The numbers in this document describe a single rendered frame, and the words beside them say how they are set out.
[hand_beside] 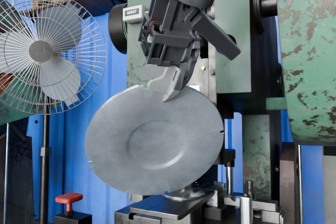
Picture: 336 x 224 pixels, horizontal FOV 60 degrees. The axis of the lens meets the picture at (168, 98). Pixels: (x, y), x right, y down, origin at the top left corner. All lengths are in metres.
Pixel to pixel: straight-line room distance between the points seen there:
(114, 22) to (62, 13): 0.50
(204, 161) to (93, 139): 0.25
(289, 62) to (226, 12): 0.32
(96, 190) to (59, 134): 0.67
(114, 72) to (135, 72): 1.65
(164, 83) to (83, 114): 2.29
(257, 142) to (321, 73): 0.55
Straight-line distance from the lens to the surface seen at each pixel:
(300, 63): 0.57
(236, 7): 0.84
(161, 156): 0.64
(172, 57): 0.46
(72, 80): 1.47
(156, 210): 0.72
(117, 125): 0.57
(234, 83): 0.79
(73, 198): 0.95
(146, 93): 0.54
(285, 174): 1.16
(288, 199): 1.15
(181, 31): 0.46
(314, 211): 2.09
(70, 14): 1.53
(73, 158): 2.86
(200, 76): 0.87
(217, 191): 0.92
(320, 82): 0.59
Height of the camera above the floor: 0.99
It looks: 4 degrees up
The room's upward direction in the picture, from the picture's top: straight up
